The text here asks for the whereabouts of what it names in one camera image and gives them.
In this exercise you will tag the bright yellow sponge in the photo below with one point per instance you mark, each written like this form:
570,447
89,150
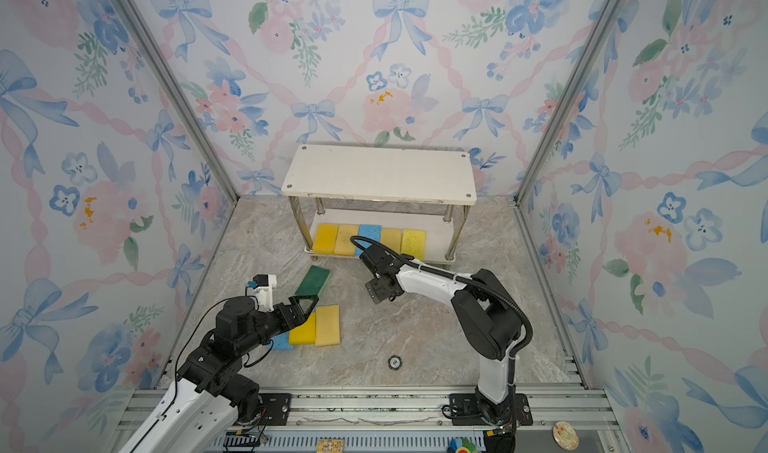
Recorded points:
304,334
325,239

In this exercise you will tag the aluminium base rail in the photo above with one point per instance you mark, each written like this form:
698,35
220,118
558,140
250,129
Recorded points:
403,419

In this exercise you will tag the white two-tier shelf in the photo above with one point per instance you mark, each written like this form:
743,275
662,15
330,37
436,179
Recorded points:
425,190

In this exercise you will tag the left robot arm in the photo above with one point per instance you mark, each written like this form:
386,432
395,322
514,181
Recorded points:
209,395

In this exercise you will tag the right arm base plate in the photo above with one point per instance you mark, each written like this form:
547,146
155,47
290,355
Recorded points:
470,410

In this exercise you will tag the poker chip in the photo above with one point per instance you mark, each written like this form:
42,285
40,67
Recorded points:
395,362

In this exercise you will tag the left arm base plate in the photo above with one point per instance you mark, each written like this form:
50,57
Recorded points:
265,409

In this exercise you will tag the tan yellow orange-backed sponge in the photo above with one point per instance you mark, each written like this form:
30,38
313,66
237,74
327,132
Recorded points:
343,245

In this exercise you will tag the pale yellow sponge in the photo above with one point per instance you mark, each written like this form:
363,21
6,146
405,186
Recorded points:
328,331

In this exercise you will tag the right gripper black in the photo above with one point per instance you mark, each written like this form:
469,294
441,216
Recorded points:
374,292

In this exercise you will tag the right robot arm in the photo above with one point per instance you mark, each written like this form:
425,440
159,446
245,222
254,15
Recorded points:
492,322

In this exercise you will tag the dark green scouring sponge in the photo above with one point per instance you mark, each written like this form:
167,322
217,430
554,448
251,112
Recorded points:
313,282

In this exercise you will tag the colourful toy object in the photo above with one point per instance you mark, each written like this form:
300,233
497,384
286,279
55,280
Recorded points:
462,445

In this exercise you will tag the large blue sponge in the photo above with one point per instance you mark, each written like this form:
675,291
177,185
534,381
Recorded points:
367,231

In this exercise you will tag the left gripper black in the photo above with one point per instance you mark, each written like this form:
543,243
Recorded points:
296,316

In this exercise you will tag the small yellow circuit board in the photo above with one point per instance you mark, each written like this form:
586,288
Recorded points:
326,445

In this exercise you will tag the round beige disc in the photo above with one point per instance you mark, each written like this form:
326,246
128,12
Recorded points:
565,436

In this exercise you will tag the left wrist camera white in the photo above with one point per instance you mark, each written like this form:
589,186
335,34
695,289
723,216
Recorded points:
260,288

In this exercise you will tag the blue sponge left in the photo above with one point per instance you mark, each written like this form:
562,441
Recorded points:
282,342

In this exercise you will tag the yellow-green sponge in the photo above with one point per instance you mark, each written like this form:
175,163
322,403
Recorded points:
414,243

